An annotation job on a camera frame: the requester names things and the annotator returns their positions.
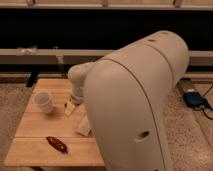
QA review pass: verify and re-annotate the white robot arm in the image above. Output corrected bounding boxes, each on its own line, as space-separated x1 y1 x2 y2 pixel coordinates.
68 30 189 171

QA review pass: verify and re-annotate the black cable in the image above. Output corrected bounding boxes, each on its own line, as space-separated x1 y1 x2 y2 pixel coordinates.
194 83 213 120

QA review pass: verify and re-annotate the wooden wall rail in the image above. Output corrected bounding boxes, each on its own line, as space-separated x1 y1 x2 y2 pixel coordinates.
0 49 213 66

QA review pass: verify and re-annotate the translucent plastic cup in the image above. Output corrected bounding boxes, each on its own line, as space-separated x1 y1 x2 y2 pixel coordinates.
33 91 53 114

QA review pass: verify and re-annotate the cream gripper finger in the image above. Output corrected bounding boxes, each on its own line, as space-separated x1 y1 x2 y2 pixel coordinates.
65 100 76 116

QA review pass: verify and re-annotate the blue power box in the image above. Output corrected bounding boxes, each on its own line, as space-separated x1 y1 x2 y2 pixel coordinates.
183 92 203 107

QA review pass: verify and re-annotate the white paper piece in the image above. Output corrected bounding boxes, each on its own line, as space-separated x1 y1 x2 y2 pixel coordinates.
77 116 91 136

